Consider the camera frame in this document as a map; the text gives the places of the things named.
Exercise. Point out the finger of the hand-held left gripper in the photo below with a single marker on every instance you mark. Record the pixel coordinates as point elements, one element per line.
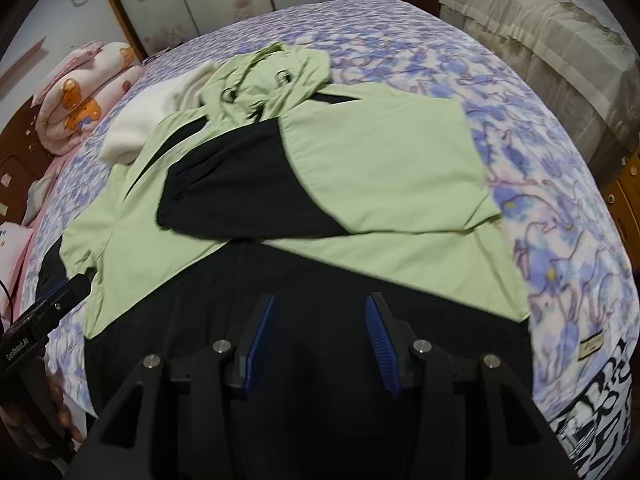
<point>75,290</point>

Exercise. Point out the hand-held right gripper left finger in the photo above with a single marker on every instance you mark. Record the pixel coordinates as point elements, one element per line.
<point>260,330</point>

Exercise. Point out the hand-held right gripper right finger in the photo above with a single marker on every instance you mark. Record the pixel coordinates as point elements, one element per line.
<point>380,335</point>

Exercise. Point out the green and black hooded jacket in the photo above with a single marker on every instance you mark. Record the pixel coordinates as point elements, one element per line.
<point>375,160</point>

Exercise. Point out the person's left hand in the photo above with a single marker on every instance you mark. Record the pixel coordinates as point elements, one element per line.
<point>62,410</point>

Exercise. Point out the pink pillow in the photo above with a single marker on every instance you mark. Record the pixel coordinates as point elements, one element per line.
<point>12,250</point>

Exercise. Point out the brown wooden headboard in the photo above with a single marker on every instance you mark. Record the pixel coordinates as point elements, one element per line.
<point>20,160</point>

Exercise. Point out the white fleece garment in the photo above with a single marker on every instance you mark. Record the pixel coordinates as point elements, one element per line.
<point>145,115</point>

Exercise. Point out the pink bear print quilt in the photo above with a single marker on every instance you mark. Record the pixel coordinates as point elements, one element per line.
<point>70,100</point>

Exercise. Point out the black and white patterned cloth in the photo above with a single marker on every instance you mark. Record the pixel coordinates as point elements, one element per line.
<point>600,400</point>

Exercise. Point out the light wooden cabinet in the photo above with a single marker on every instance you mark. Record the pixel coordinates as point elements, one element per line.
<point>627,195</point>

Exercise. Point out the bed with purple floral sheet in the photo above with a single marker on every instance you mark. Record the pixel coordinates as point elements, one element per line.
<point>400,50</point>

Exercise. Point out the beige cloth covered furniture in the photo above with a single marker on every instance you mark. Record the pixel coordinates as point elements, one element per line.
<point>550,45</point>

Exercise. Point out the brown wall strip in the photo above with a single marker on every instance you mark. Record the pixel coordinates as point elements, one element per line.
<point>22,65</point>

